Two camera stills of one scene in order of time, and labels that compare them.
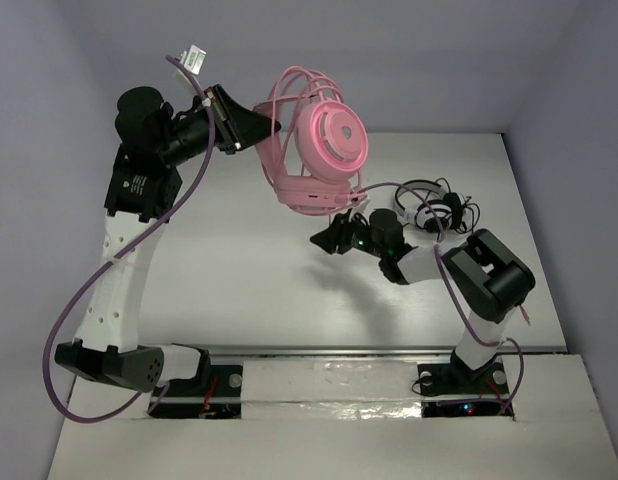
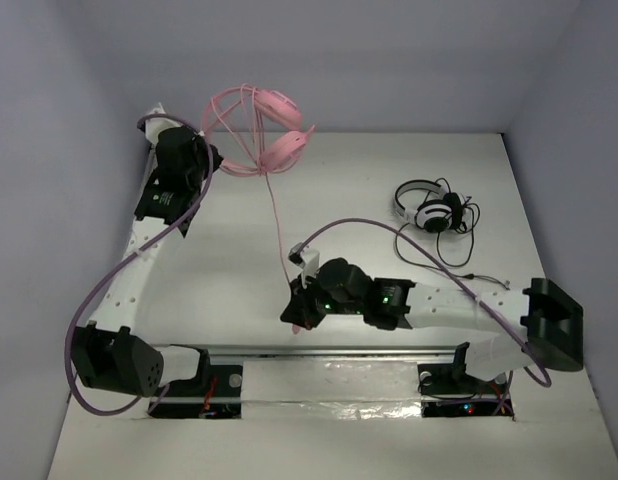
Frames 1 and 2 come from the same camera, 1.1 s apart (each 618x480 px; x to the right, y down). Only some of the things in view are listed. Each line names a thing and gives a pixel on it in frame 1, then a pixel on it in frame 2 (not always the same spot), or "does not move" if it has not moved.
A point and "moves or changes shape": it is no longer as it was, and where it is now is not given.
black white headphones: (434, 206) does not move
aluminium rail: (367, 351) does not move
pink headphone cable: (284, 98) -> (294, 327)
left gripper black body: (224, 120) -> (209, 156)
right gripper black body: (354, 235) -> (314, 302)
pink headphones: (315, 161) moves or changes shape
